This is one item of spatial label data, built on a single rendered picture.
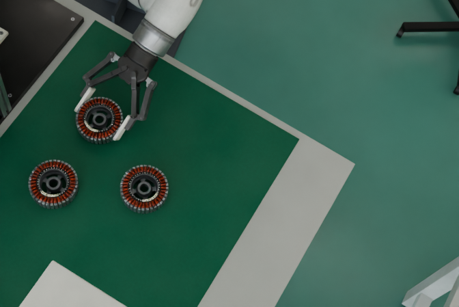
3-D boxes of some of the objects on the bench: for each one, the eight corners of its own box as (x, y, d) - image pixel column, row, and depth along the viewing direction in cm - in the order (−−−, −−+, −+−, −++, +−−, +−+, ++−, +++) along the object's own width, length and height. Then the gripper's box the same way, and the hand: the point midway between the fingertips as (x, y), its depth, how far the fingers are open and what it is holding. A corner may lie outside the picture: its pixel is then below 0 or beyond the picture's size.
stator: (97, 93, 194) (95, 87, 190) (132, 119, 192) (132, 113, 189) (67, 126, 190) (65, 121, 187) (103, 153, 188) (102, 148, 185)
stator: (36, 161, 186) (35, 154, 183) (83, 169, 187) (82, 163, 183) (24, 204, 182) (22, 199, 178) (72, 213, 182) (71, 208, 179)
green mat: (95, 20, 204) (95, 19, 203) (299, 139, 196) (299, 139, 196) (-160, 336, 166) (-160, 336, 166) (80, 496, 159) (80, 496, 159)
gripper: (189, 76, 189) (139, 152, 192) (113, 22, 192) (65, 98, 195) (182, 75, 181) (129, 154, 184) (102, 19, 185) (52, 98, 188)
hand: (100, 119), depth 189 cm, fingers closed on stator, 11 cm apart
